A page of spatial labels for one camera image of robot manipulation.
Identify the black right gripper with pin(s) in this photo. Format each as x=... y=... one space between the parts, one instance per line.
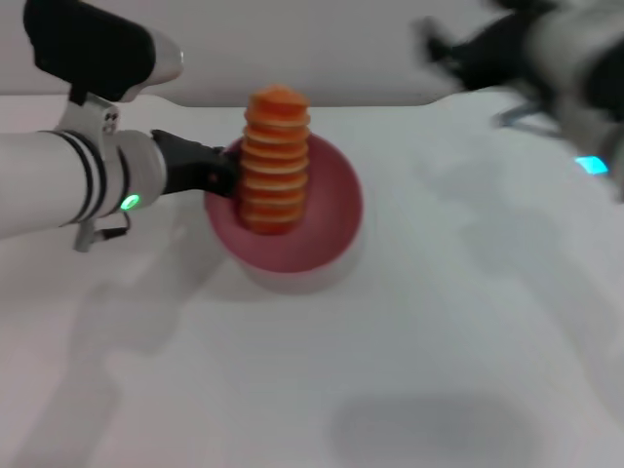
x=497 y=53

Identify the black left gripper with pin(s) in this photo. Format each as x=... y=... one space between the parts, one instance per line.
x=187 y=166

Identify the orange ridged bread loaf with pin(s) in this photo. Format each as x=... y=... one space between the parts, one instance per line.
x=275 y=161

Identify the pink plastic bowl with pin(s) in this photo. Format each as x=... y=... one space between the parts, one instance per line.
x=331 y=209

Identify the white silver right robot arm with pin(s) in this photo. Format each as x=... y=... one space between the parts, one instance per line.
x=575 y=49

